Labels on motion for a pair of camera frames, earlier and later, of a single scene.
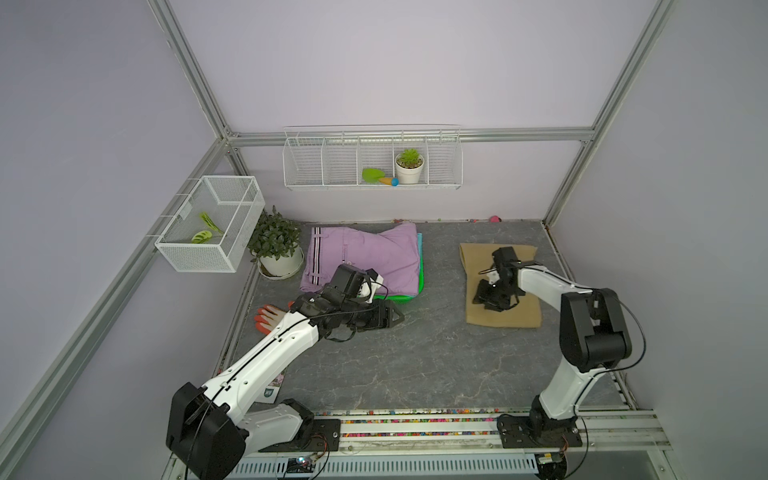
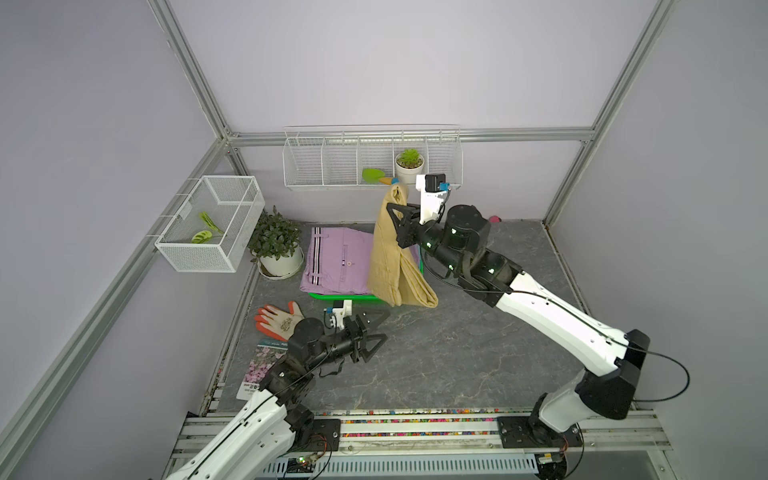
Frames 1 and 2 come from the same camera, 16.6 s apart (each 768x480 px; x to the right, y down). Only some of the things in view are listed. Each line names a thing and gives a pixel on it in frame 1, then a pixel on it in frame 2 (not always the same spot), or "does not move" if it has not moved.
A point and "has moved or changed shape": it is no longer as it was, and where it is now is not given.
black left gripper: x=381 y=316 to x=357 y=338
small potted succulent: x=409 y=165 does not move
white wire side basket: x=213 y=228 does not move
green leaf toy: x=205 y=234 does not move
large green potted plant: x=274 y=246 does not move
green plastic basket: x=400 y=299 has moved or changed shape
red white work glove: x=267 y=317 does not move
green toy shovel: x=374 y=175 does not move
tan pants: x=478 y=257 to x=394 y=274
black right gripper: x=482 y=295 to x=412 y=228
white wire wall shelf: x=379 y=157 does not move
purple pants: x=392 y=253 does not move
